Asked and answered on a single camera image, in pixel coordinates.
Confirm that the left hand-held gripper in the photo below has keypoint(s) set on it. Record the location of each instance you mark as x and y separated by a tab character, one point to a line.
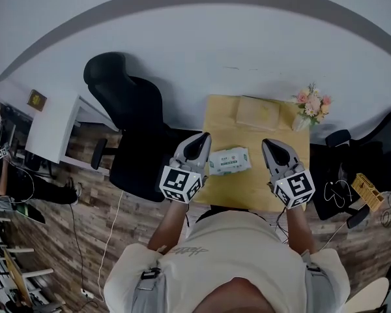
179	184

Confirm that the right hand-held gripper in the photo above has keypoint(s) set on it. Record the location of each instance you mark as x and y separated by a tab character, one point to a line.
295	189

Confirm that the white wet wipes packet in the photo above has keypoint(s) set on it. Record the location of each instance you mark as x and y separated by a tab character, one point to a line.
229	161

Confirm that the person's right forearm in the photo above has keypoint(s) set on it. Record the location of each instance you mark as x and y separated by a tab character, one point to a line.
299	230

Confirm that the person's left forearm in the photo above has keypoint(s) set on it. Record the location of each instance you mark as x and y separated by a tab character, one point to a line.
171	227

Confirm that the white vase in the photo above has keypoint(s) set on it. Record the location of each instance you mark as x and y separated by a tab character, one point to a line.
300	123

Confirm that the beige flat box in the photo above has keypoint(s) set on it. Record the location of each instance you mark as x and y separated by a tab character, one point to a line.
257	113

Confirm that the pink flower bouquet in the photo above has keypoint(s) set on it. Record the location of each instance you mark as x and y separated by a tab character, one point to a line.
312	103

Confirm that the black office chair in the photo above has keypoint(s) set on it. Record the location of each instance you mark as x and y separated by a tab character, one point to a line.
133	126
378	148

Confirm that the yellow organizer box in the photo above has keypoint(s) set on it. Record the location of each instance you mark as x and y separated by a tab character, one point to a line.
367	192

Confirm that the person in grey top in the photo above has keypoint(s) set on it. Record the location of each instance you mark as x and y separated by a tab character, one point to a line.
234	246

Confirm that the white desk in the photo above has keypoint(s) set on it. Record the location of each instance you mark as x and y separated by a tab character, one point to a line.
49	129

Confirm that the white stool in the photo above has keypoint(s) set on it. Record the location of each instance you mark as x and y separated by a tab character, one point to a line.
368	290

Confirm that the brown framed picture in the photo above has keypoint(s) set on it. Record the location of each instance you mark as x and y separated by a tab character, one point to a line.
36	100

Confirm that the white power strip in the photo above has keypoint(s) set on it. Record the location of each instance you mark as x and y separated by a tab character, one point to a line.
87	293

